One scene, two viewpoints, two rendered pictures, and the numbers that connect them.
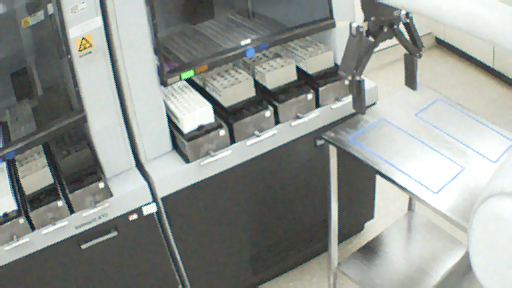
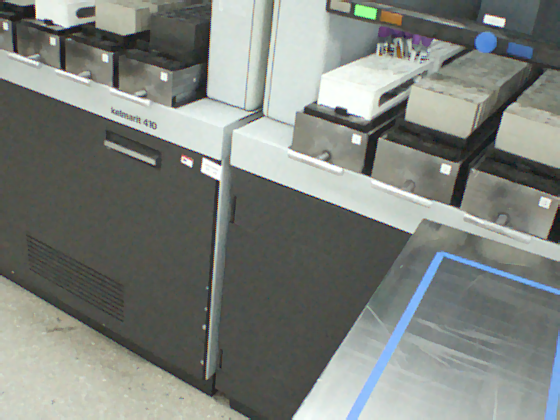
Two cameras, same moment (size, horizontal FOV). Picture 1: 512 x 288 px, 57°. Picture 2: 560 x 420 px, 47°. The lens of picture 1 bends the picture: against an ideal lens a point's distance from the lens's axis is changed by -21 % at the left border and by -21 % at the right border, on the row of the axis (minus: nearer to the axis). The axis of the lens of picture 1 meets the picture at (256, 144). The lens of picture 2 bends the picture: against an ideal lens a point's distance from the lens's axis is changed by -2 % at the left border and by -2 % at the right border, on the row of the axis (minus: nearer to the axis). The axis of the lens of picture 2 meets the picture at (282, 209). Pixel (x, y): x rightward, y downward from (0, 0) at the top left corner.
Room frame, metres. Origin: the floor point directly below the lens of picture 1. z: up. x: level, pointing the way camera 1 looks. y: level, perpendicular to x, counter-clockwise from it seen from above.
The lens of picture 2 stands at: (0.74, -0.64, 1.19)
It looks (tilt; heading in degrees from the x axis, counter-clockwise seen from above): 29 degrees down; 54
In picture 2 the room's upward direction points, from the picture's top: 7 degrees clockwise
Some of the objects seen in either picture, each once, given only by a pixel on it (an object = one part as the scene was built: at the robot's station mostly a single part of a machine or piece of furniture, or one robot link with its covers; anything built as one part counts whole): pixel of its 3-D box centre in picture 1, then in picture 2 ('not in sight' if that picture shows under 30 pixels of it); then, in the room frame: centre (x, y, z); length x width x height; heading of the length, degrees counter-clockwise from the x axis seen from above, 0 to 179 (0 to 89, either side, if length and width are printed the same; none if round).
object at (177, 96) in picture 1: (179, 101); (379, 82); (1.55, 0.22, 0.83); 0.30 x 0.10 x 0.06; 26
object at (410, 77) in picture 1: (410, 71); not in sight; (0.86, -0.30, 1.22); 0.03 x 0.01 x 0.07; 26
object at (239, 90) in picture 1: (236, 91); (441, 110); (1.53, 0.03, 0.85); 0.12 x 0.02 x 0.06; 116
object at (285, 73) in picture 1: (279, 75); (535, 139); (1.59, -0.10, 0.85); 0.12 x 0.02 x 0.06; 115
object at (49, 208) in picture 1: (32, 161); (187, 33); (1.43, 0.77, 0.78); 0.73 x 0.14 x 0.09; 26
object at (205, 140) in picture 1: (167, 100); (401, 94); (1.67, 0.27, 0.78); 0.73 x 0.14 x 0.09; 26
